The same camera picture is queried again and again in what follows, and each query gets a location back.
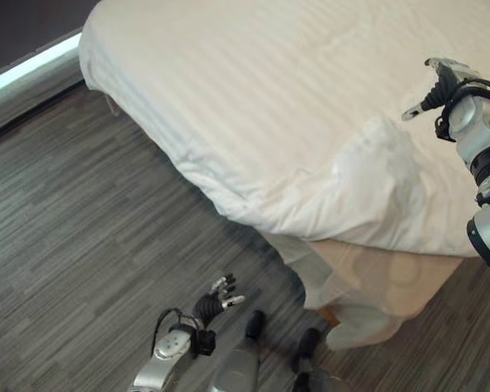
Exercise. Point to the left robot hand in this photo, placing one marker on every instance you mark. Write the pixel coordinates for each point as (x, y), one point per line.
(210, 304)

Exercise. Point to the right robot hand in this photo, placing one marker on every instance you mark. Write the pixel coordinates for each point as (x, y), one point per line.
(440, 92)

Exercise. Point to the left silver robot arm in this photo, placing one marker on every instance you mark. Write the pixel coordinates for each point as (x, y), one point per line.
(171, 347)

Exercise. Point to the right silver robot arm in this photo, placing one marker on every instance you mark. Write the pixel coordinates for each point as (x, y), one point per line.
(479, 151)

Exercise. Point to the white bed sheet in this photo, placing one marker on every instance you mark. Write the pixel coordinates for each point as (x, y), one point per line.
(351, 322)

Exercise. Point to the beige bed base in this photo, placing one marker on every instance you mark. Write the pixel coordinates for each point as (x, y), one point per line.
(384, 277)

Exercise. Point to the left silver robot leg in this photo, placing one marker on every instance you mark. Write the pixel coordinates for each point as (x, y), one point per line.
(239, 359)

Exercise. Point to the silver robot leg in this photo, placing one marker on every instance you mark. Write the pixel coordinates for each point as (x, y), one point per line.
(310, 359)
(239, 359)

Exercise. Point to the right silver robot leg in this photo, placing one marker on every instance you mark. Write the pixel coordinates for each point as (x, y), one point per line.
(310, 359)

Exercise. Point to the white striped duvet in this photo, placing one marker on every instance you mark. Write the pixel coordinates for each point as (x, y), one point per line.
(269, 122)

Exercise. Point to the lit baseboard strip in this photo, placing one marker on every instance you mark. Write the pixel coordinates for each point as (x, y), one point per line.
(28, 73)

